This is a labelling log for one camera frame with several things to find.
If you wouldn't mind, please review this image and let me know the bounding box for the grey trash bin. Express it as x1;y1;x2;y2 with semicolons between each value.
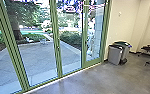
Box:
107;44;124;66

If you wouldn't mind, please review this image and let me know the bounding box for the green framed glass door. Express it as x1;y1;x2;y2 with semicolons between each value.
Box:
55;0;92;76
0;0;60;93

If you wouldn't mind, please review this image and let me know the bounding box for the large tree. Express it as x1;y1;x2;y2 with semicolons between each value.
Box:
0;0;52;43

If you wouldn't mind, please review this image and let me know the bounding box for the white wall sensor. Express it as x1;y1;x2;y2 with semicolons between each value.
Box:
117;11;123;17

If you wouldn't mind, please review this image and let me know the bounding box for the green lidded trash bin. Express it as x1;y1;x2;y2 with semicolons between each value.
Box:
113;40;133;65

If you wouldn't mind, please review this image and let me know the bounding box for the metal door handle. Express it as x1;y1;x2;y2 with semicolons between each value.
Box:
55;44;61;53

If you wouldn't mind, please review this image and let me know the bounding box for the long green hedge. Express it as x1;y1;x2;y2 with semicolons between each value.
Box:
0;31;47;56

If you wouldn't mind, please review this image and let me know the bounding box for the white garden statue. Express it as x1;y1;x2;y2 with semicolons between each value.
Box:
86;33;94;56

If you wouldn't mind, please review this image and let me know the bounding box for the green shrub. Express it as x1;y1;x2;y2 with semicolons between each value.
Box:
59;30;83;51

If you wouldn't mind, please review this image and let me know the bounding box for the small garden chair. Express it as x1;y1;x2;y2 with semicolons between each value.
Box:
39;37;47;45

